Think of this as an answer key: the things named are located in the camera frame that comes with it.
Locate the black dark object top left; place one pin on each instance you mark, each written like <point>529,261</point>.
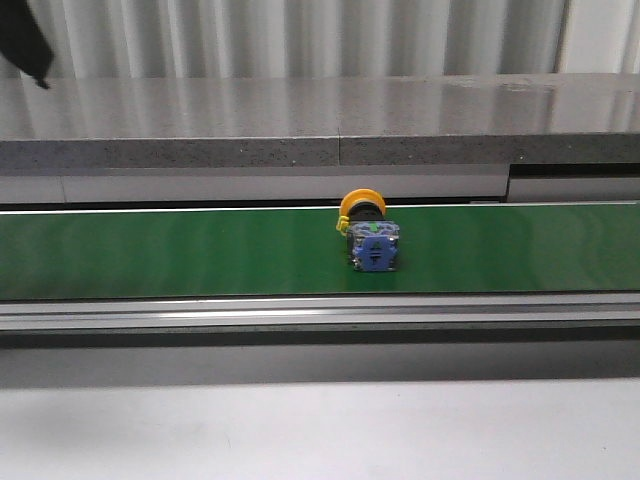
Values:
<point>23,43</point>

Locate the green conveyor belt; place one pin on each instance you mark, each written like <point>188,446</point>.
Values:
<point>297,251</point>

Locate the yellow blue push button switch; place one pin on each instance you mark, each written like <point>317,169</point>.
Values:
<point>372,240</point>

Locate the white pleated curtain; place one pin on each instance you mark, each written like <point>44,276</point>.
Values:
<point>325,39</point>

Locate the silver aluminium conveyor frame rail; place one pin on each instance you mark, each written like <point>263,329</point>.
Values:
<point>320,310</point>

